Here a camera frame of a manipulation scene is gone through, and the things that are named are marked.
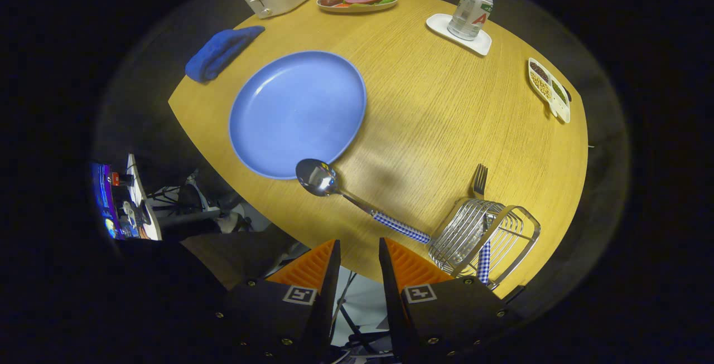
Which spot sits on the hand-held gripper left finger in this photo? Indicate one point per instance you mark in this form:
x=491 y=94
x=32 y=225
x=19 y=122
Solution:
x=326 y=297

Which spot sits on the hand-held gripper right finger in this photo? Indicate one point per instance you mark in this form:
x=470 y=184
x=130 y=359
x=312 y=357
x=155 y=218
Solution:
x=390 y=297

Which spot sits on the blue round plate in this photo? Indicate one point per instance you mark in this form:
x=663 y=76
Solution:
x=295 y=113

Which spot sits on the open laptop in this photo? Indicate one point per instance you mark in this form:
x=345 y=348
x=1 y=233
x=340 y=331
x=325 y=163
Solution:
x=139 y=208

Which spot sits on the white divided bean dish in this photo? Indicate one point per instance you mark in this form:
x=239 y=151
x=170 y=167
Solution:
x=562 y=113

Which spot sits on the blue folded towel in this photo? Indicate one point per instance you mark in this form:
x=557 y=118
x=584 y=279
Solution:
x=217 y=54

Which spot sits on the black table grommet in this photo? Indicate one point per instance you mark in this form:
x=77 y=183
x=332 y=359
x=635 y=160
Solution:
x=567 y=95

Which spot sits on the white square coaster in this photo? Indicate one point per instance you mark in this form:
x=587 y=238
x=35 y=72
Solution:
x=438 y=23

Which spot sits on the grey food plate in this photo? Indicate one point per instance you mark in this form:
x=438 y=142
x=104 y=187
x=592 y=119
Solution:
x=357 y=9

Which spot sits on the white drink bottle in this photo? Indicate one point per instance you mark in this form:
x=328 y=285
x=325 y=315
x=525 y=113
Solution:
x=468 y=18

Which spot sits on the black backdrop cloth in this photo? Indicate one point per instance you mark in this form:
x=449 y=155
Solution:
x=139 y=74

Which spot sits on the black table bracket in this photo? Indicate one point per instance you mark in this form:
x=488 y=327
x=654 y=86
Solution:
x=513 y=294

